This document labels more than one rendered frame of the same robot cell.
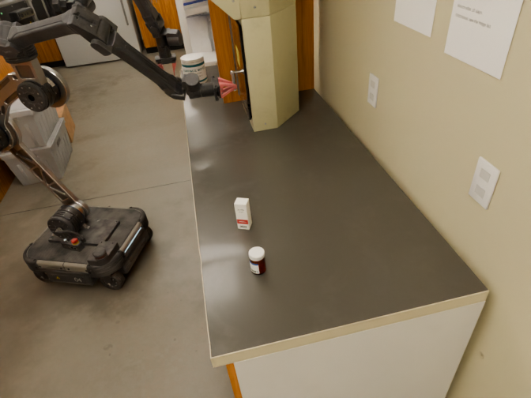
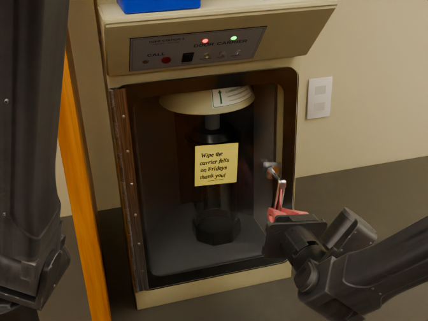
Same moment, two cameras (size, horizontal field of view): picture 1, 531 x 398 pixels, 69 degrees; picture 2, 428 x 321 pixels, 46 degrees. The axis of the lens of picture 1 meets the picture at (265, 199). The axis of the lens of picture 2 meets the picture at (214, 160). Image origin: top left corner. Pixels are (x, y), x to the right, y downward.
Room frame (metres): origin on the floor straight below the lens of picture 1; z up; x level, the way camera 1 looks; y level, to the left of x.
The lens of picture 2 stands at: (1.79, 0.82, 1.62)
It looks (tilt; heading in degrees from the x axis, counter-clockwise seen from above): 26 degrees down; 264
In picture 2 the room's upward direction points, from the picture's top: 2 degrees counter-clockwise
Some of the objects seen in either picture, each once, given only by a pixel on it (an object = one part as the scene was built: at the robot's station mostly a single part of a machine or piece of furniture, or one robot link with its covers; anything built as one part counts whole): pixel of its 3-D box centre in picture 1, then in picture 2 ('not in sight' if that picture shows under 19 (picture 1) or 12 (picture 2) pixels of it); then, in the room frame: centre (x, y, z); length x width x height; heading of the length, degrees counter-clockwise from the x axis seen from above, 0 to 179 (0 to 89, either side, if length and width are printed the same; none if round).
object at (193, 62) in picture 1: (193, 69); not in sight; (2.27, 0.33, 1.02); 0.13 x 0.13 x 0.15
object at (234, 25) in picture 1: (239, 65); (213, 185); (1.71, 0.05, 1.19); 0.30 x 0.01 x 0.40; 8
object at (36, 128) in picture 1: (24, 117); not in sight; (3.11, 1.94, 0.49); 0.60 x 0.42 x 0.33; 8
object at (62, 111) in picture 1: (53, 125); not in sight; (3.71, 2.07, 0.14); 0.41 x 0.32 x 0.28; 14
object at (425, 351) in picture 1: (276, 214); not in sight; (1.55, -0.05, 0.45); 2.05 x 0.67 x 0.90; 8
